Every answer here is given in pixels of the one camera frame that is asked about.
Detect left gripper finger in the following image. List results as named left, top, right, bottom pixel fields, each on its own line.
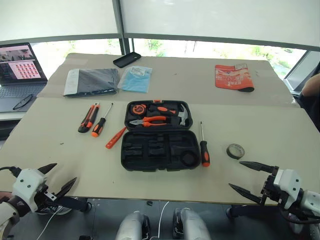
left=37, top=162, right=58, bottom=176
left=53, top=176, right=78, bottom=201

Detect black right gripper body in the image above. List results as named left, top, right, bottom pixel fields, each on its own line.
left=259, top=166, right=286, bottom=206

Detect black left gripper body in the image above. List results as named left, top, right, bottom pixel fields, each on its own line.
left=33, top=184, right=60, bottom=210

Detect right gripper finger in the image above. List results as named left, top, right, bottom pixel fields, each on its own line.
left=227, top=183, right=266, bottom=206
left=239, top=161, right=275, bottom=174

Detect black orange screwdriver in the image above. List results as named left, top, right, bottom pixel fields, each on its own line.
left=90, top=102, right=115, bottom=138
left=198, top=121, right=211, bottom=168

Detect orange black utility knife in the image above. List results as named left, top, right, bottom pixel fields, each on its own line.
left=77, top=102, right=101, bottom=134

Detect black tool case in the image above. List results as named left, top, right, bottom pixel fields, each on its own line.
left=120, top=99, right=201, bottom=173

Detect black electrical tape roll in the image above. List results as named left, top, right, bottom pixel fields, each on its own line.
left=226, top=143, right=246, bottom=160

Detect silver grey rounded leg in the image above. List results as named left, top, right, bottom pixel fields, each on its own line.
left=172, top=207, right=211, bottom=240
left=115, top=210, right=151, bottom=240

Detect orange voltage tester pen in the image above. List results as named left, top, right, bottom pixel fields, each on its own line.
left=105, top=126, right=128, bottom=150

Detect black eyeglasses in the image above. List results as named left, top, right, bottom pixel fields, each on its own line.
left=12, top=93, right=34, bottom=111

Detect orange printed pouch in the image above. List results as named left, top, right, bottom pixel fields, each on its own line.
left=214, top=63, right=256, bottom=94

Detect open laptop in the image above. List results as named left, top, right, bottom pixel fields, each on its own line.
left=0, top=42, right=49, bottom=114

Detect dark packet in clear plastic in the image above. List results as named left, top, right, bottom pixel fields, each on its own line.
left=62, top=67, right=121, bottom=99

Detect orange black tape measure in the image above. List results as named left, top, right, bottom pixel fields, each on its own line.
left=131, top=104, right=147, bottom=117

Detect light blue plastic packet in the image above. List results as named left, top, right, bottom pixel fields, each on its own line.
left=117, top=65, right=153, bottom=94

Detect black smartphone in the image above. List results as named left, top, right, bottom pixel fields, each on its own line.
left=112, top=51, right=142, bottom=69

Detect white roller blind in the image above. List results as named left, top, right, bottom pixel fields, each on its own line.
left=0, top=0, right=119, bottom=42
left=119, top=0, right=320, bottom=49

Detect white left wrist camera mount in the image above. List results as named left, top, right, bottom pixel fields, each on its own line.
left=11, top=168, right=49, bottom=213

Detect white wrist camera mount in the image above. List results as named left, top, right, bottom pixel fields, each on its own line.
left=11, top=168, right=49, bottom=213
left=272, top=169, right=305, bottom=210

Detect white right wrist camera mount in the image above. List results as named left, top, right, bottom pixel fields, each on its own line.
left=272, top=169, right=305, bottom=210

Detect white floor cable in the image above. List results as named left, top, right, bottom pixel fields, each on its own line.
left=149, top=199, right=171, bottom=240
left=37, top=206, right=64, bottom=240

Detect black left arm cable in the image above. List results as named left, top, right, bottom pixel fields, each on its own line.
left=0, top=165, right=23, bottom=179

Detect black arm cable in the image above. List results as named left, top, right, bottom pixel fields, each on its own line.
left=279, top=206, right=320, bottom=225
left=0, top=165, right=23, bottom=179

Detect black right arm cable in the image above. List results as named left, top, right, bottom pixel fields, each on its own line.
left=279, top=206, right=320, bottom=225

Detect claw hammer orange black handle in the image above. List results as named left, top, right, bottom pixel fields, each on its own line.
left=148, top=103, right=192, bottom=127

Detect orange handled pliers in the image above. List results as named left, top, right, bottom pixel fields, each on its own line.
left=128, top=115, right=169, bottom=129

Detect grey window frame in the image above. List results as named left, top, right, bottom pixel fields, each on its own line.
left=0, top=0, right=320, bottom=58

